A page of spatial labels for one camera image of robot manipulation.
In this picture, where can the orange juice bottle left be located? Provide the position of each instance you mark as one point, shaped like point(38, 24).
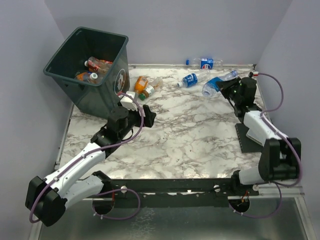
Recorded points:
point(140, 84)

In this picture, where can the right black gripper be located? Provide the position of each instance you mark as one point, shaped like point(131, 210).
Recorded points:
point(224, 86)

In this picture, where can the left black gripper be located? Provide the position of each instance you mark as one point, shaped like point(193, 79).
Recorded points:
point(148, 119)

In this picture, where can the Pepsi bottle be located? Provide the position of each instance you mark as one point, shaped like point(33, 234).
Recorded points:
point(203, 63)

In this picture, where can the light blue label bottle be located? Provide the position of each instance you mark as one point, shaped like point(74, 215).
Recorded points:
point(210, 88)

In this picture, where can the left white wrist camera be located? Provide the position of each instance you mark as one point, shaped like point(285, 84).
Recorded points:
point(128, 100)

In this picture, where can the dark green plastic bin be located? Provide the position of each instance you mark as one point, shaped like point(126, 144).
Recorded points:
point(95, 99)

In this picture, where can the green cap tea bottle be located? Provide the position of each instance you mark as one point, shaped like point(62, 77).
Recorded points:
point(147, 92)

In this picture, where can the large orange bottle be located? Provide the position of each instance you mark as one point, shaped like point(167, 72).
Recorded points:
point(88, 77)

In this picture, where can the blue label water bottle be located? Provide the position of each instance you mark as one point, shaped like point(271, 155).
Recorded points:
point(193, 78)

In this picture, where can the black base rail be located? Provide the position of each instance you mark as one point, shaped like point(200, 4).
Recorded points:
point(174, 193)

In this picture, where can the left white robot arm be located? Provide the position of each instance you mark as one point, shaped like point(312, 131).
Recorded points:
point(48, 198)

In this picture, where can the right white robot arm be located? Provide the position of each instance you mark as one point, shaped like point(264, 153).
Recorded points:
point(280, 158)

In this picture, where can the clear bottle behind tea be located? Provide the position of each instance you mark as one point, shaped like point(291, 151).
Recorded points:
point(157, 83)

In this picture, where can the clear bottle red print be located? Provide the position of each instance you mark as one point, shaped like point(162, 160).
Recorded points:
point(99, 66)

